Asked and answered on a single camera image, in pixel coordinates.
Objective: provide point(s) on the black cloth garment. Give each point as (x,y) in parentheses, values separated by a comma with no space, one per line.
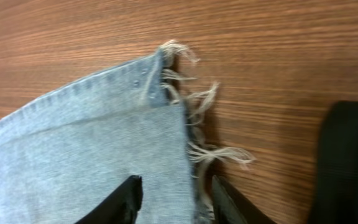
(336,191)

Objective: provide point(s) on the light blue denim jeans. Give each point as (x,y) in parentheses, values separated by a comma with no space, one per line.
(64,153)

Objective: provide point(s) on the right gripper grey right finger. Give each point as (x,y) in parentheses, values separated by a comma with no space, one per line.
(231,207)

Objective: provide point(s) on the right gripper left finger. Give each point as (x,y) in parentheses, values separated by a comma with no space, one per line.
(117,205)

